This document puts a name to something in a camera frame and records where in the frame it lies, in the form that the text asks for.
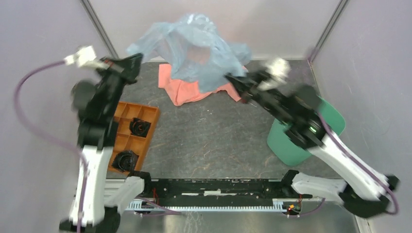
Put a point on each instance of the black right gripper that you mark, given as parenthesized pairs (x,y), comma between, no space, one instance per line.
(250,84)

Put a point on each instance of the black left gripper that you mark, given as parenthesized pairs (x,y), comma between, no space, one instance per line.
(131,65)

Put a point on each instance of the translucent blue trash bag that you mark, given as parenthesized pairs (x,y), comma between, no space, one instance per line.
(195,50)

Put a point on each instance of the green trash bin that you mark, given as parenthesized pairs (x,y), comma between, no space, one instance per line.
(291,141)

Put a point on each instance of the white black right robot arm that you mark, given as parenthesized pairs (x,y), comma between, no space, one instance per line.
(360,190)

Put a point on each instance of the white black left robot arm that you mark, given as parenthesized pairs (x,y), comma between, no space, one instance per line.
(91,211)

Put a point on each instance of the pink cloth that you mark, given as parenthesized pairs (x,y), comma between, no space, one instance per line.
(181,92)

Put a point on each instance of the orange wooden divided tray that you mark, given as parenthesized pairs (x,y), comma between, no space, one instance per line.
(139,143)

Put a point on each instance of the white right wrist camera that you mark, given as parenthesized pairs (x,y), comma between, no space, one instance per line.
(278,69)

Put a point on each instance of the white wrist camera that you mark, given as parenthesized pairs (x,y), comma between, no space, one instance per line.
(85,57)
(278,69)

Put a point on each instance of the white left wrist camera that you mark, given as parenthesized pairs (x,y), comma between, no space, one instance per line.
(85,57)

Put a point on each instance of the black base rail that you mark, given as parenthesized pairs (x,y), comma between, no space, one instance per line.
(218,192)

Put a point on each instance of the white cable duct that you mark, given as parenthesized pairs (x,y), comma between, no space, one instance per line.
(274,206)

